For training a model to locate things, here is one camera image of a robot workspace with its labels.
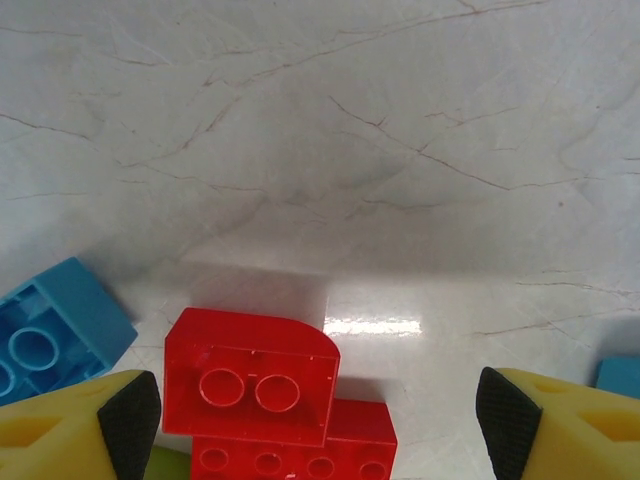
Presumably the small square green lego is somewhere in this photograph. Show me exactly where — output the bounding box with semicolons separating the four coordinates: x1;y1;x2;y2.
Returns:
142;445;194;480

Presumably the red rounded lego brick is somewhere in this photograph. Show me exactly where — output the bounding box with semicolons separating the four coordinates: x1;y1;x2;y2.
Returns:
163;306;343;448

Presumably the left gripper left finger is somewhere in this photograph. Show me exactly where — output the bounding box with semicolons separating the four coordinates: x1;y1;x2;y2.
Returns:
0;369;164;480

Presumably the small blue lego brick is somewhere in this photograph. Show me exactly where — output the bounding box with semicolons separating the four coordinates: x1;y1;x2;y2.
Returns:
0;256;139;408

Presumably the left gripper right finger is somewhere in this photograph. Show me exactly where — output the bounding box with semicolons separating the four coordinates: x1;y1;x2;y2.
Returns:
474;366;640;480

